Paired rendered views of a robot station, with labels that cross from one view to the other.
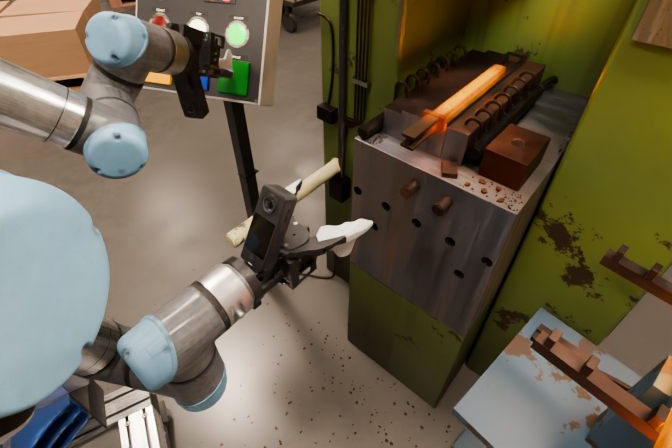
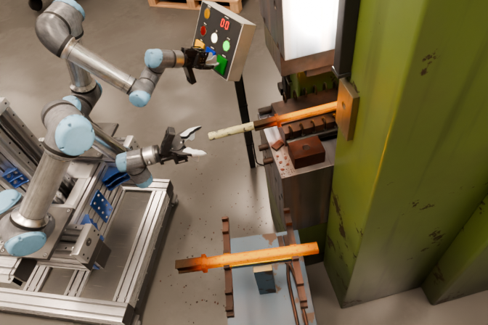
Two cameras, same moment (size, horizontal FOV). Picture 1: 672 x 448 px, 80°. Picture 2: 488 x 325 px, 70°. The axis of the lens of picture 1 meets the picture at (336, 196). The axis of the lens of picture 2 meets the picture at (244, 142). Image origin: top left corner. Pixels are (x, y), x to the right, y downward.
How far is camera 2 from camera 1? 96 cm
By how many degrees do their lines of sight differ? 32
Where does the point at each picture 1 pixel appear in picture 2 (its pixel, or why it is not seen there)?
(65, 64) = not seen: outside the picture
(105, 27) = (148, 55)
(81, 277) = (86, 138)
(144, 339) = (120, 157)
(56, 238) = (82, 131)
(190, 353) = (131, 167)
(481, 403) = (234, 244)
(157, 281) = (205, 140)
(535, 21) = not seen: hidden behind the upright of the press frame
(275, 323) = (242, 187)
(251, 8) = (233, 35)
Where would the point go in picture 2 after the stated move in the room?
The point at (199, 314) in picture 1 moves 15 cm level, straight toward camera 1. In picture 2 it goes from (136, 157) to (124, 190)
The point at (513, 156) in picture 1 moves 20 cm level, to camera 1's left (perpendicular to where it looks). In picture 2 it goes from (294, 151) to (250, 132)
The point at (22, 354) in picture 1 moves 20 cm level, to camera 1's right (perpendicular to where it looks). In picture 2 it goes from (72, 147) to (112, 174)
